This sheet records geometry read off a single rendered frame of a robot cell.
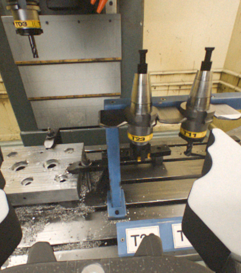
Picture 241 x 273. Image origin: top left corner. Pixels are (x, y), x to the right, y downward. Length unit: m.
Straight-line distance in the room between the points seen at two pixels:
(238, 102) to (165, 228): 0.33
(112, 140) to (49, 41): 0.62
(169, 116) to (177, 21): 1.07
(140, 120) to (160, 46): 1.06
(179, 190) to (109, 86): 0.58
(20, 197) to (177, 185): 0.48
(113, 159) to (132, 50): 0.63
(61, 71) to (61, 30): 0.17
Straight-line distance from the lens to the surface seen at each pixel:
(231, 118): 0.38
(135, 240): 0.48
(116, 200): 0.54
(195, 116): 0.35
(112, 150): 0.42
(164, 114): 0.36
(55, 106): 1.00
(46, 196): 0.56
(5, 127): 1.64
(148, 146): 0.37
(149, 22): 1.32
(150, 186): 0.64
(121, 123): 0.32
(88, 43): 0.89
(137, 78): 0.31
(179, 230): 0.50
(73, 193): 0.54
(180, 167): 0.73
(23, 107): 1.09
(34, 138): 1.14
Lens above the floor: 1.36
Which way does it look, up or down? 31 degrees down
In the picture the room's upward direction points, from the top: 2 degrees counter-clockwise
